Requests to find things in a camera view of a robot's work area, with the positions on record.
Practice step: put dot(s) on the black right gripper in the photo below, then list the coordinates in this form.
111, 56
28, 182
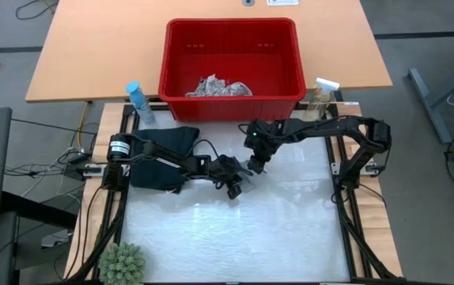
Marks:
264, 138

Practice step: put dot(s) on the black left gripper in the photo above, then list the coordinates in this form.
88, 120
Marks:
227, 170

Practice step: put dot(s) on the white grey patterned garment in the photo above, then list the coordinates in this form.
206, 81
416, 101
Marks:
219, 88

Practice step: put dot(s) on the blue denim jeans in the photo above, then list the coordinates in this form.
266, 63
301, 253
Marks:
148, 178

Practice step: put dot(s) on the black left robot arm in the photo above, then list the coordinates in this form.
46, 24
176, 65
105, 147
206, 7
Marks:
163, 156

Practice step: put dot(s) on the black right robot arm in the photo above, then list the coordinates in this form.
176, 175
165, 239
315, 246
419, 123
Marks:
330, 126

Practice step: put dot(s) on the red plastic laundry bin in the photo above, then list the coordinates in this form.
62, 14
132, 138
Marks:
231, 51

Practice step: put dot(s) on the clear spray bottle white trigger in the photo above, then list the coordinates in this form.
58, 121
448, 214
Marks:
322, 101

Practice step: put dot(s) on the wooden table base board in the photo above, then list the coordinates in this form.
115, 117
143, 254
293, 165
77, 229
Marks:
369, 213

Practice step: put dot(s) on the blue air freshener spray bottle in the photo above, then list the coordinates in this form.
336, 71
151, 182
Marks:
140, 99

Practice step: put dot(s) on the green succulent plant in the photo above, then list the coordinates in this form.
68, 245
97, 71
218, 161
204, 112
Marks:
122, 263

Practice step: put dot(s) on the white desk power outlet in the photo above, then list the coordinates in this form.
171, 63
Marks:
282, 2

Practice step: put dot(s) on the grey metal desk leg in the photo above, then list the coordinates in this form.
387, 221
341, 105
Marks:
428, 103

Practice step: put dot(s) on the orange wooden desk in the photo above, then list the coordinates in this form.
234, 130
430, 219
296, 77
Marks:
92, 47

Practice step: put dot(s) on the black aluminium table frame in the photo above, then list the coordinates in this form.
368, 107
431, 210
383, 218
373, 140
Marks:
345, 237

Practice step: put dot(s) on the black desk frame beam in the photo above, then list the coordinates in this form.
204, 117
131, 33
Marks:
33, 207

